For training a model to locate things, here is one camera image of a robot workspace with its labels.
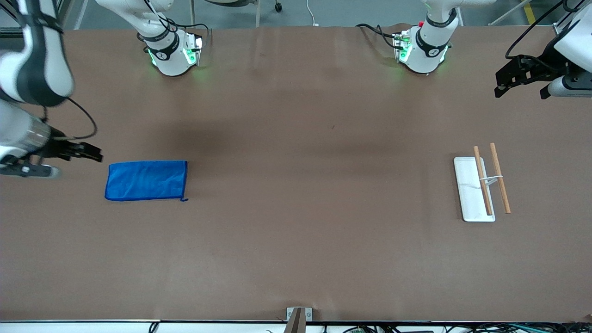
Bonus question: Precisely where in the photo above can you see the blue microfiber towel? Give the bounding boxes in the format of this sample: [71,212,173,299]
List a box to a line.
[104,160,189,203]

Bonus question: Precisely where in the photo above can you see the white towel rack base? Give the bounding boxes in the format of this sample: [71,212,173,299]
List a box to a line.
[453,156,496,223]

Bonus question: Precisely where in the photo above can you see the wooden rack rod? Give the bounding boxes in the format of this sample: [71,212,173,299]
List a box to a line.
[489,142,512,215]
[473,146,494,216]

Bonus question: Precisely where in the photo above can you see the brown table cover sheet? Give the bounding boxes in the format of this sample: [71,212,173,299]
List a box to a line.
[0,23,592,323]

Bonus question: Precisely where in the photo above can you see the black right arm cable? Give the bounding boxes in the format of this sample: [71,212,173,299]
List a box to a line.
[41,96,99,140]

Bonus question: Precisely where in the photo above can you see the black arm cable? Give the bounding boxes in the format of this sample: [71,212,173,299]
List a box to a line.
[505,0,568,61]
[41,96,99,140]

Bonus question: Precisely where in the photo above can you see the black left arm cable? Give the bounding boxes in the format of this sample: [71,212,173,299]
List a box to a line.
[505,0,568,61]

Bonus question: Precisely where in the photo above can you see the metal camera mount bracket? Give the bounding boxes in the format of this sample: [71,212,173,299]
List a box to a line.
[283,306,313,333]

